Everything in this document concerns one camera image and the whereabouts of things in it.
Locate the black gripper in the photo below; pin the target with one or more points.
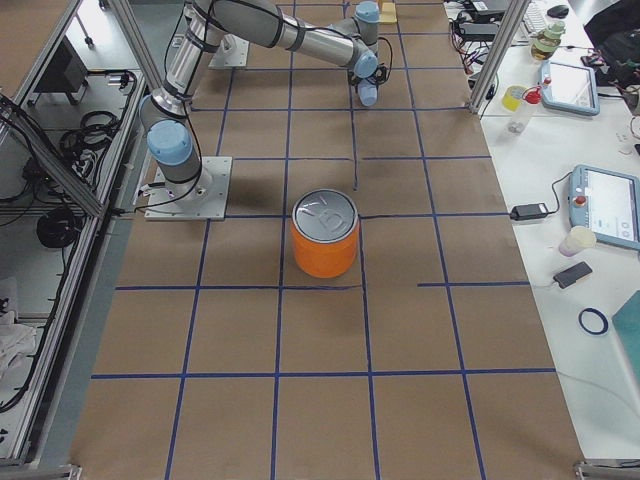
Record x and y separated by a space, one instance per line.
352 79

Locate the light blue plastic cup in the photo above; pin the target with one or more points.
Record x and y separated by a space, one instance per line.
367 93

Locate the yellow tape roll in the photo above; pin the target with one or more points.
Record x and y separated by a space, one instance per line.
513 97

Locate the clear bottle red cap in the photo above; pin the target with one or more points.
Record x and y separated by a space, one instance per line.
529 105

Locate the orange can with grey lid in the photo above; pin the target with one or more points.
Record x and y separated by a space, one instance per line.
325 228

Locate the far teach pendant tablet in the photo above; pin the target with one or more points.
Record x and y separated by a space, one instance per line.
569 88

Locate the teach pendant tablet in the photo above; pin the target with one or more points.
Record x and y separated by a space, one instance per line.
569 88
607 203

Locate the black power adapter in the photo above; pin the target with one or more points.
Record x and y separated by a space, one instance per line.
525 212

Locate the near teach pendant tablet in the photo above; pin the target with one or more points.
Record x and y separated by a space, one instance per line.
607 203

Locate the black smartphone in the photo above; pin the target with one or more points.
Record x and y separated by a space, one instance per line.
572 275

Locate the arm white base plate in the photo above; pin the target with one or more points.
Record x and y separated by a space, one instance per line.
207 200
232 53

